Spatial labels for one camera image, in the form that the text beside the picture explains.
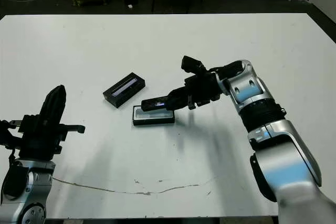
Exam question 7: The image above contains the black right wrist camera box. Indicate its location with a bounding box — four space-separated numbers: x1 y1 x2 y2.
180 55 208 76

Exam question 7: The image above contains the black box lid with window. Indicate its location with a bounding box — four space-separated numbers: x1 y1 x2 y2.
102 72 146 109

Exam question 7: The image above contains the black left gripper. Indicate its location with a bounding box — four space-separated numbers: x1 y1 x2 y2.
9 84 86 161

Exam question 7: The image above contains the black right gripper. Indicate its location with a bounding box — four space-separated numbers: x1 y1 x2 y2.
165 69 222 112

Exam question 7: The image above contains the black box with white insert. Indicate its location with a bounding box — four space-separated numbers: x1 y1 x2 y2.
132 104 176 126

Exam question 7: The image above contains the black slim camera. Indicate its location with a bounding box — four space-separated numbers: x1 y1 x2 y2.
141 97 169 112

